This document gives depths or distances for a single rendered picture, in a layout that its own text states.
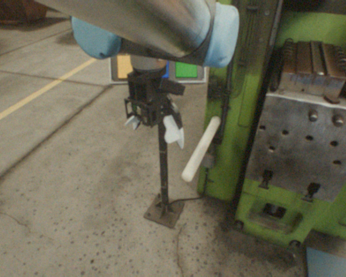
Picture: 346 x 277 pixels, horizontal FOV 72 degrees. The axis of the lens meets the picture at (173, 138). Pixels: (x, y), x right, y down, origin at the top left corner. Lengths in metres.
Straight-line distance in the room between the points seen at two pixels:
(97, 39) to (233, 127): 1.02
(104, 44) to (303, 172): 0.97
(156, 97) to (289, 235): 1.15
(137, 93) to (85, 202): 1.33
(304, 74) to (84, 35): 0.79
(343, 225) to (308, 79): 0.96
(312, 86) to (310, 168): 0.34
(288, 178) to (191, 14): 1.01
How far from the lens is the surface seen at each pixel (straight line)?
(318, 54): 1.23
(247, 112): 1.23
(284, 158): 1.10
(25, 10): 6.91
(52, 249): 1.63
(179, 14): 0.21
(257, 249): 1.55
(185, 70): 0.86
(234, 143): 1.34
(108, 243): 1.54
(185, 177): 0.94
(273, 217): 1.47
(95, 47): 0.36
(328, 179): 1.17
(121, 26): 0.18
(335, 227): 1.71
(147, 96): 0.50
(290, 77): 0.99
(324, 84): 1.00
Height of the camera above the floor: 1.31
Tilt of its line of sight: 38 degrees down
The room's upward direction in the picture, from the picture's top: straight up
